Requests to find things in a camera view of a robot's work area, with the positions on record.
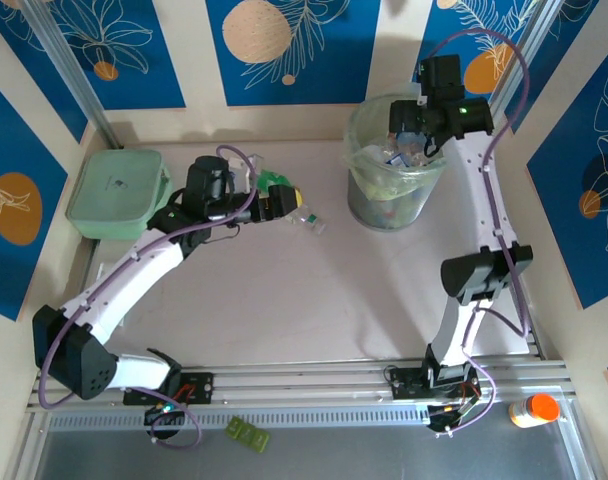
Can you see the aluminium corner post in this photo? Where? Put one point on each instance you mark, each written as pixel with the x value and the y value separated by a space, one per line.
pixel 515 75
pixel 80 80

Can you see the blue floral wall panel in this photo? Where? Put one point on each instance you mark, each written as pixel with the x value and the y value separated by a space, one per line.
pixel 14 150
pixel 559 60
pixel 34 80
pixel 559 225
pixel 484 15
pixel 334 60
pixel 149 60

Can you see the clear plastic trash bin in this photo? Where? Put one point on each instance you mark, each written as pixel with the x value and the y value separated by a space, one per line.
pixel 364 170
pixel 384 215

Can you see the green Sprite bottle yellow cap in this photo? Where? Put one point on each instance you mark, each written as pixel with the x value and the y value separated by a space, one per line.
pixel 271 179

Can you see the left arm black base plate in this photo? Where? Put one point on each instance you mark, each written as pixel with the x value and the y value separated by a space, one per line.
pixel 199 387

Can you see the aluminium front rail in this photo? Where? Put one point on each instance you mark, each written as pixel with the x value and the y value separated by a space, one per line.
pixel 309 385

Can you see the small green square packet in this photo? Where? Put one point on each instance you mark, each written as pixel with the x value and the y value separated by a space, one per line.
pixel 234 429
pixel 260 442
pixel 246 434

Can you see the pale green zip case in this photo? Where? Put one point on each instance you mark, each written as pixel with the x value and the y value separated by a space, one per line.
pixel 114 190

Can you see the clear bottle green neck band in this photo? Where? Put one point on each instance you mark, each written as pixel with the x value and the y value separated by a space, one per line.
pixel 309 220

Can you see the aluminium side rail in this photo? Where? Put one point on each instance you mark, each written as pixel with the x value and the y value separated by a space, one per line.
pixel 86 280
pixel 534 347

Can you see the orange-capped small bottle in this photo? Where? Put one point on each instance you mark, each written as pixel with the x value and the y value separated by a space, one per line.
pixel 534 411

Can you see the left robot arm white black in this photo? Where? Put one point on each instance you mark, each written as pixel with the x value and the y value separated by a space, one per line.
pixel 124 280

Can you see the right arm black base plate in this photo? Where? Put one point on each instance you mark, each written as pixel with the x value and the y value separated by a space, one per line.
pixel 404 385

